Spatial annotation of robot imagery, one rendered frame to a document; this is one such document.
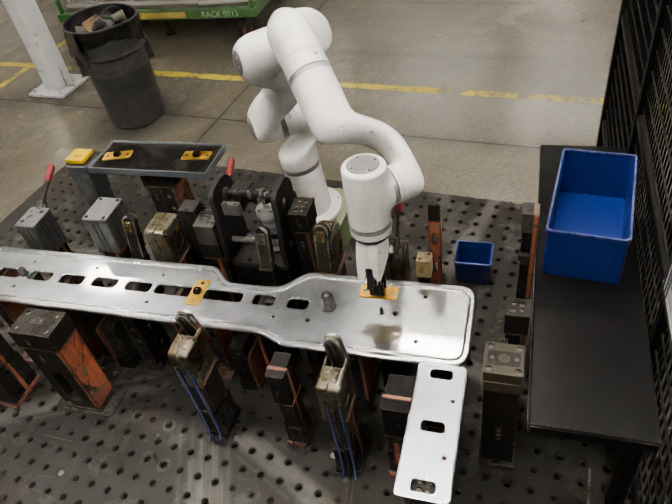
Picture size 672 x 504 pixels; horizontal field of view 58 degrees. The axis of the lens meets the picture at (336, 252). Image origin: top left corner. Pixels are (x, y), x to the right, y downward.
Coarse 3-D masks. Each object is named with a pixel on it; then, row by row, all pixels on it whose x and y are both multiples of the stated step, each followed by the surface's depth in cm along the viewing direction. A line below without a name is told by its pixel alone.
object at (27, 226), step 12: (24, 216) 175; (36, 216) 174; (48, 216) 176; (24, 228) 172; (36, 228) 172; (48, 228) 176; (60, 228) 181; (36, 240) 175; (48, 240) 177; (60, 240) 182
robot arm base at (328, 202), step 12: (300, 180) 184; (312, 180) 185; (324, 180) 191; (300, 192) 188; (312, 192) 188; (324, 192) 192; (336, 192) 202; (324, 204) 194; (336, 204) 197; (324, 216) 195
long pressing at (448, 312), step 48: (0, 288) 162; (48, 288) 160; (96, 288) 157; (240, 288) 150; (288, 288) 147; (336, 288) 145; (432, 288) 141; (288, 336) 136; (384, 336) 133; (432, 336) 131
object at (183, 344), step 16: (176, 336) 135; (192, 336) 134; (176, 352) 132; (192, 352) 133; (208, 352) 140; (176, 368) 134; (192, 368) 134; (208, 368) 141; (192, 384) 138; (208, 384) 142; (224, 384) 150; (192, 400) 142; (208, 400) 144; (224, 400) 150; (208, 416) 149; (224, 416) 151; (240, 416) 158; (208, 432) 154; (224, 432) 152
